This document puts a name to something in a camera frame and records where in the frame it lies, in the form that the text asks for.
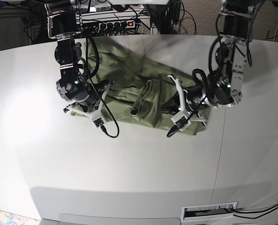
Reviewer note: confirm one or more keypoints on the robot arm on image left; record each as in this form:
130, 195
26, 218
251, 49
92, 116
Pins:
64, 23

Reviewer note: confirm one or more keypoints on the white camera mount image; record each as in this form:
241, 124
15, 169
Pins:
96, 117
184, 118

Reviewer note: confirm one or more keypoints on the green T-shirt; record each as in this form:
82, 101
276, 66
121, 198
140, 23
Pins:
143, 92

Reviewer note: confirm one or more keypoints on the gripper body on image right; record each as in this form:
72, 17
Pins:
193, 97

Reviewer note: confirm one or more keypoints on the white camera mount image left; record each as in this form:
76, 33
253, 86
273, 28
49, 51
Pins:
96, 117

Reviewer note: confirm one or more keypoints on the white power strip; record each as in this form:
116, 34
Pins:
122, 25

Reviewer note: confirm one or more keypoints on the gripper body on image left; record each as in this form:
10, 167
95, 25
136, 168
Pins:
88, 97

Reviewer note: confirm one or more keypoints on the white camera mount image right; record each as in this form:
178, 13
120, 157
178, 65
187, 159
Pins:
184, 118

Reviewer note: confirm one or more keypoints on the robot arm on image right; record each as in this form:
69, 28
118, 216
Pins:
228, 55

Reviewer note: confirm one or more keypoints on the table cable grommet slot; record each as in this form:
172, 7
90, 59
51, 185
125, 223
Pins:
208, 212

